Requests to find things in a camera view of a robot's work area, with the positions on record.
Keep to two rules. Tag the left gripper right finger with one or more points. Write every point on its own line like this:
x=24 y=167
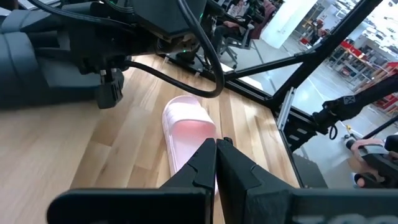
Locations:
x=280 y=205

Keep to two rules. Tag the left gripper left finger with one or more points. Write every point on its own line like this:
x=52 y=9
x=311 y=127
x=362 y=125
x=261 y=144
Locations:
x=140 y=205

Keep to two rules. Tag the black slide sandal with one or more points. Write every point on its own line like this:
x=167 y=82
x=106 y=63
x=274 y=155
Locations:
x=25 y=62

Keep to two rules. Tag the pink slide sandal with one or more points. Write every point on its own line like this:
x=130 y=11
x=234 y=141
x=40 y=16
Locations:
x=186 y=124

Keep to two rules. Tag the person's hand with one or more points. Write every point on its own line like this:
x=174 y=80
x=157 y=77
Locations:
x=367 y=143

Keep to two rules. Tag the office chair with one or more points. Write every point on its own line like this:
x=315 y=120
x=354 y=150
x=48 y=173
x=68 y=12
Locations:
x=239 y=43

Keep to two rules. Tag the red storage shelving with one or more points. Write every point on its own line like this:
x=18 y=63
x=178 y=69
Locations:
x=354 y=51

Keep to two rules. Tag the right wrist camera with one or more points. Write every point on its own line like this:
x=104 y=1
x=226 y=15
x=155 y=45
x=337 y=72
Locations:
x=109 y=90

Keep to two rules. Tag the silver aluminium bracket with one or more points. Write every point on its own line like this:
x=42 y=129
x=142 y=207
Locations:
x=286 y=109

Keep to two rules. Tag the black aluminium rig frame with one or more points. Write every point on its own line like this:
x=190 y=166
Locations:
x=314 y=53

